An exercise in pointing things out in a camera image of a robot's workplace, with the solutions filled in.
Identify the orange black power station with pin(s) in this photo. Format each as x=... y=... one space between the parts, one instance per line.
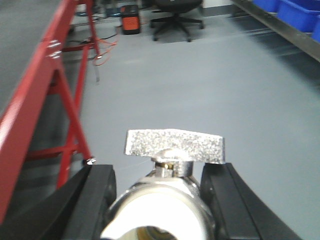
x=130 y=19

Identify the steel shelf rail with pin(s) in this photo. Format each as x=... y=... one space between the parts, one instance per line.
x=301 y=40

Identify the blue shelf bin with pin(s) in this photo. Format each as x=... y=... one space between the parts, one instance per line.
x=270 y=6
x=300 y=14

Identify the black office chair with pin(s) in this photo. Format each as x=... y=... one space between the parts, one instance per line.
x=176 y=7

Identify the red conveyor frame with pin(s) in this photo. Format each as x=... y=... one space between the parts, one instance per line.
x=36 y=63

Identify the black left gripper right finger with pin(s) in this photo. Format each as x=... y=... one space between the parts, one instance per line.
x=239 y=214

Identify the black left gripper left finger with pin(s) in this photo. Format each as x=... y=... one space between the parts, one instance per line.
x=76 y=211

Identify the silver valve with handle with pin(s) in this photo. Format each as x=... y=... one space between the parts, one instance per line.
x=166 y=204

